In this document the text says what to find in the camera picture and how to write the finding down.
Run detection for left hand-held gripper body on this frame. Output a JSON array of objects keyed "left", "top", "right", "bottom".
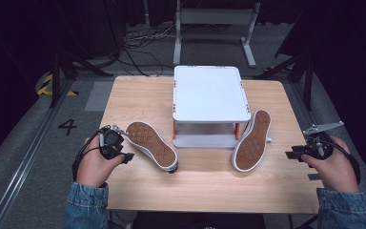
[{"left": 98, "top": 124, "right": 130, "bottom": 160}]

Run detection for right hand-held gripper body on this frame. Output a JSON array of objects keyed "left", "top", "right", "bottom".
[{"left": 296, "top": 120, "right": 345, "bottom": 160}]

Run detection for white sneaker with brown sole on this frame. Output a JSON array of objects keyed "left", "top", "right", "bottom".
[
  {"left": 125, "top": 120, "right": 179, "bottom": 175},
  {"left": 231, "top": 109, "right": 273, "bottom": 174}
]

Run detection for white two-tier shoe rack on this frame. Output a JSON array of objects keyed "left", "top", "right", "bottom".
[{"left": 172, "top": 65, "right": 253, "bottom": 150}]

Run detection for person's right hand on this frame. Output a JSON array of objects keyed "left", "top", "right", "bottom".
[{"left": 300, "top": 135, "right": 360, "bottom": 194}]

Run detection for person's left hand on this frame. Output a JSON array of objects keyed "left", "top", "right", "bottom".
[{"left": 75, "top": 135, "right": 126, "bottom": 189}]

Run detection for black stand legs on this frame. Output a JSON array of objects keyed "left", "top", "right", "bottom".
[
  {"left": 253, "top": 47, "right": 316, "bottom": 112},
  {"left": 49, "top": 47, "right": 114, "bottom": 109}
]

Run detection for yellow and black floor tape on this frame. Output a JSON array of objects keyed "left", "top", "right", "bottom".
[{"left": 37, "top": 73, "right": 79, "bottom": 97}]

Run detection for grey metal stand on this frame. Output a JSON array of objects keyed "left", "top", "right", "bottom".
[{"left": 172, "top": 0, "right": 262, "bottom": 69}]

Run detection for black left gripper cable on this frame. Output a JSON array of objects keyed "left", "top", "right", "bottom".
[{"left": 71, "top": 128, "right": 104, "bottom": 183}]

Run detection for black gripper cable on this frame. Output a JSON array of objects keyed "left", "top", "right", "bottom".
[
  {"left": 325, "top": 138, "right": 362, "bottom": 186},
  {"left": 71, "top": 128, "right": 104, "bottom": 183}
]

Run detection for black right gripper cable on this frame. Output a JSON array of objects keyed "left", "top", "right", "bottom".
[{"left": 325, "top": 138, "right": 362, "bottom": 186}]

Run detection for metal floor rail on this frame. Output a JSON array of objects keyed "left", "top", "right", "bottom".
[{"left": 0, "top": 77, "right": 74, "bottom": 229}]

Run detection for bundle of black floor cables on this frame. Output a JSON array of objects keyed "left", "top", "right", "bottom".
[{"left": 119, "top": 22, "right": 176, "bottom": 78}]

